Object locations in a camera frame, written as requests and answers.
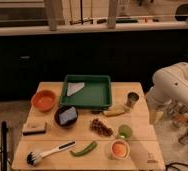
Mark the metal cup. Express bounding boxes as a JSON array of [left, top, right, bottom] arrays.
[[126, 92, 139, 108]]

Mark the spice bottle rack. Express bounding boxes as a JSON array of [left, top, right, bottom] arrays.
[[171, 103, 188, 145]]

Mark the black stand pole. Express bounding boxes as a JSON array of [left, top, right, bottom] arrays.
[[1, 121, 8, 171]]

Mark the green plastic tray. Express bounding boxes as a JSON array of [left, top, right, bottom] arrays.
[[59, 75, 112, 110]]

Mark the wooden block eraser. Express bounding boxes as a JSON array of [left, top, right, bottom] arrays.
[[22, 122, 47, 136]]

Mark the orange bowl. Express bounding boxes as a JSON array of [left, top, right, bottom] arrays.
[[31, 90, 56, 112]]

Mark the green chili pepper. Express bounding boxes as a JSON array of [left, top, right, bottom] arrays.
[[70, 141, 98, 157]]

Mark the white dish brush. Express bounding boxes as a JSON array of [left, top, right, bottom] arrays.
[[26, 141, 75, 166]]

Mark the orange-filled white cup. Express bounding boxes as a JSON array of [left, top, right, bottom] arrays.
[[105, 139, 130, 160]]

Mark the dark bowl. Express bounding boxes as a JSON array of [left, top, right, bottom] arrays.
[[54, 106, 78, 127]]

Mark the brown grape bunch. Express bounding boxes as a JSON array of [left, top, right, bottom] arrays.
[[90, 118, 113, 137]]

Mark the yellow banana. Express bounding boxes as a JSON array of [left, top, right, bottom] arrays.
[[103, 105, 130, 117]]

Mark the blue sponge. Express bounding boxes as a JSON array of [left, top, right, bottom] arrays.
[[59, 107, 77, 125]]

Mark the white cloth piece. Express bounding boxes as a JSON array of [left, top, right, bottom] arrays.
[[67, 82, 85, 96]]

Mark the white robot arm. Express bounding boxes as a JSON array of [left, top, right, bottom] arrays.
[[146, 62, 188, 124]]

